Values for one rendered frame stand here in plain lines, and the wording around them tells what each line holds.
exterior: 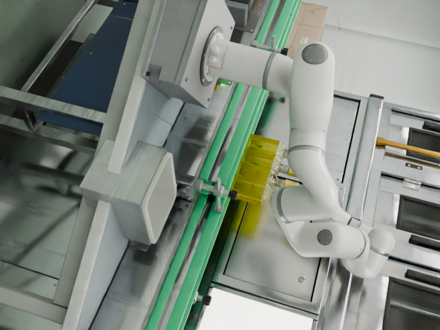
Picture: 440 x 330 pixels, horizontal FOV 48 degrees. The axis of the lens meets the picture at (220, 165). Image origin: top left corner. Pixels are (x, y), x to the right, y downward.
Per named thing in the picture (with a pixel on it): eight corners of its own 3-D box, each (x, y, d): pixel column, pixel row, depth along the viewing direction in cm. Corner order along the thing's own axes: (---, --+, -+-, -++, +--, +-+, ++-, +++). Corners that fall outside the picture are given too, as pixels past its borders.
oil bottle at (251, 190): (204, 190, 158) (269, 208, 154) (204, 181, 153) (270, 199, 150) (210, 176, 161) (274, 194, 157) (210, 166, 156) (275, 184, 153)
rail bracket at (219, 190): (194, 207, 147) (234, 219, 145) (192, 176, 133) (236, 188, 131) (198, 199, 148) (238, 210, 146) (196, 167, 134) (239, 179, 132)
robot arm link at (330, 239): (363, 194, 125) (310, 199, 134) (321, 177, 109) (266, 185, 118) (365, 258, 121) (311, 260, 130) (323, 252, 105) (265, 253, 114)
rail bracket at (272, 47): (248, 51, 171) (286, 59, 169) (249, 34, 165) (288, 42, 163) (251, 43, 173) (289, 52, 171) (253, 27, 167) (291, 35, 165)
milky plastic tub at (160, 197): (124, 238, 133) (154, 247, 131) (109, 196, 114) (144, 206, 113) (149, 186, 142) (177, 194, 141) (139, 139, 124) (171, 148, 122)
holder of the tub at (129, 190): (126, 245, 137) (152, 254, 136) (109, 195, 115) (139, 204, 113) (150, 196, 147) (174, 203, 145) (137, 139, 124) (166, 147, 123)
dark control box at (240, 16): (222, 23, 176) (244, 27, 175) (222, 4, 170) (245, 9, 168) (229, 8, 181) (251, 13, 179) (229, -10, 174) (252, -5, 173)
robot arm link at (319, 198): (272, 150, 115) (266, 209, 110) (324, 141, 107) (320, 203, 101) (302, 171, 125) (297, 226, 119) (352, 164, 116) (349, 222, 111)
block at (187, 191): (171, 198, 146) (194, 204, 145) (169, 181, 138) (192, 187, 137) (176, 188, 148) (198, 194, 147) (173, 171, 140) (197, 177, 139)
